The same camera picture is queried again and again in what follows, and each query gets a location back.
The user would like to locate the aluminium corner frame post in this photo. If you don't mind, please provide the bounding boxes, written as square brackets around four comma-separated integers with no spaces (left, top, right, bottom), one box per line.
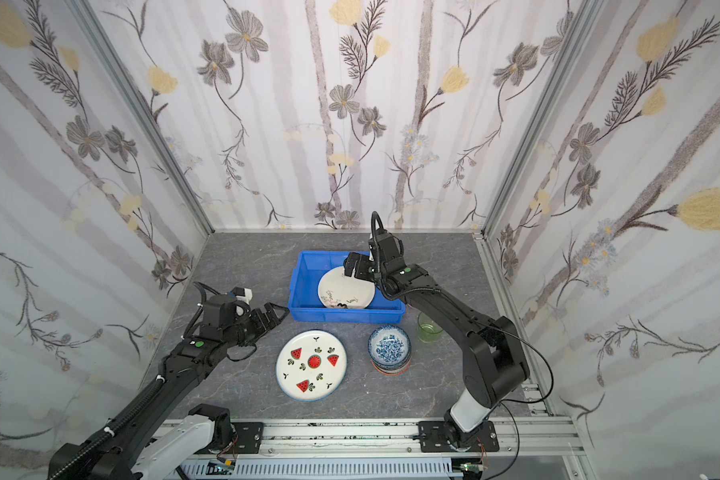
[480,0,606,238]
[65,0,215,236]

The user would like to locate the aluminium corner frame post left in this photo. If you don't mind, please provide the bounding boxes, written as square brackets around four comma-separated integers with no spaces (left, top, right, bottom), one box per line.
[65,0,215,236]

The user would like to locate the white plate with pink pattern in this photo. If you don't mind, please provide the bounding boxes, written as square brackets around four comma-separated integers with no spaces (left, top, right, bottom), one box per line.
[317,267,376,309]

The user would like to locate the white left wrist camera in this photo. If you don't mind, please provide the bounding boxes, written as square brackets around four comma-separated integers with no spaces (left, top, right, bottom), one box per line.
[229,287,253,304]

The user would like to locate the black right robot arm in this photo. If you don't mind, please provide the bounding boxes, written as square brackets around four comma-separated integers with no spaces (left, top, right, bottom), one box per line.
[344,226,530,446]

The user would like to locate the red patterned bowl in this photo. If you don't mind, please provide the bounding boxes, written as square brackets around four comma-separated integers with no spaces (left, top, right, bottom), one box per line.
[371,360,411,376]

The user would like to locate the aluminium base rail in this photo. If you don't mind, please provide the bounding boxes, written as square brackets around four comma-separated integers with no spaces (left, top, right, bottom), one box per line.
[223,414,585,459]

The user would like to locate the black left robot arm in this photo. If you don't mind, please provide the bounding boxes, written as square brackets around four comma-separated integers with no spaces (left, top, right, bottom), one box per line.
[48,293,289,479]

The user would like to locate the aluminium corner frame post right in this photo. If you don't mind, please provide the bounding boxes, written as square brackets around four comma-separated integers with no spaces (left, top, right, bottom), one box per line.
[480,0,606,238]

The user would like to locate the white watermelon pattern plate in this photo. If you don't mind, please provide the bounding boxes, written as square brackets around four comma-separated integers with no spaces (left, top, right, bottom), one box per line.
[275,330,348,402]

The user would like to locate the blue plastic bin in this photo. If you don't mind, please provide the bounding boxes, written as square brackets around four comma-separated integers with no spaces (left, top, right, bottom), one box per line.
[287,250,406,324]

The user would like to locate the green transparent plastic cup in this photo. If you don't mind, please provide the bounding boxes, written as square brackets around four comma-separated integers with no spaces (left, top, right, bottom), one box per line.
[417,312,444,344]

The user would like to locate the blue white patterned bowl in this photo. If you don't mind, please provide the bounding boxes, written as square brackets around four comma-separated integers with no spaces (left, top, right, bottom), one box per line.
[368,325,411,367]

